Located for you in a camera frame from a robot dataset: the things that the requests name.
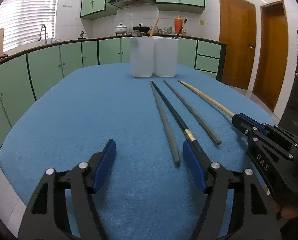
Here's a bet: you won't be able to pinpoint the silver cooking pot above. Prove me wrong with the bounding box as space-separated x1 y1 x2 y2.
114 23 128 35

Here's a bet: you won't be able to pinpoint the wooden chopstick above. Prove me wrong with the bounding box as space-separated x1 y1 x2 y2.
149 18 160 37
178 79 236 118

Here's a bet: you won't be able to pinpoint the red thermos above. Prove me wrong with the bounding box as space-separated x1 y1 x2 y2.
174 15 183 34

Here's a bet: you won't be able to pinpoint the wooden door with handle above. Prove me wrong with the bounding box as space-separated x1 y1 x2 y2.
218 0 257 90

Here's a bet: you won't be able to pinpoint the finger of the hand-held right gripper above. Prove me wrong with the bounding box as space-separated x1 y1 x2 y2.
239 114 298 148
231 116 293 160

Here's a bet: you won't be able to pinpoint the white window blinds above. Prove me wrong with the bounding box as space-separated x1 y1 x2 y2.
0 0 60 47

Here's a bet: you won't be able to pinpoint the silver kitchen faucet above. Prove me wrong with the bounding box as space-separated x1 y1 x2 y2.
39 24 48 45

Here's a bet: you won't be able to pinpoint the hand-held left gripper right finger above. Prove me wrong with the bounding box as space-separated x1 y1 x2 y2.
183 140 282 240

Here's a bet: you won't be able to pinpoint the white two-compartment utensil holder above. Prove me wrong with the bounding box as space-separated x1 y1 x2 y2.
129 36 179 78

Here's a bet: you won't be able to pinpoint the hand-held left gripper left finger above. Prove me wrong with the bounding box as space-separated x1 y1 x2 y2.
17 139 117 240

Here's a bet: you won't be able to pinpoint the black wok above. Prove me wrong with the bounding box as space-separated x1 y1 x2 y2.
132 23 151 33

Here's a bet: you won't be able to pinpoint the person's right hand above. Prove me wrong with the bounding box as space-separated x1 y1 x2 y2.
275 200 298 220

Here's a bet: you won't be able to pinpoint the black range hood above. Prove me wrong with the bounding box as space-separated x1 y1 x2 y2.
107 0 156 8

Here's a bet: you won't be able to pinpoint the blue tablecloth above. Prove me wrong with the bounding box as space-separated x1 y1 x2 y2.
0 64 276 240

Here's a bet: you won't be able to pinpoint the grey chopstick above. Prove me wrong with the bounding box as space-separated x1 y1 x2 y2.
163 79 222 146
150 82 181 168

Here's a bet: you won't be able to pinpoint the black chopstick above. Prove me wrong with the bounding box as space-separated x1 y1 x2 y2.
151 80 211 170
174 19 188 39

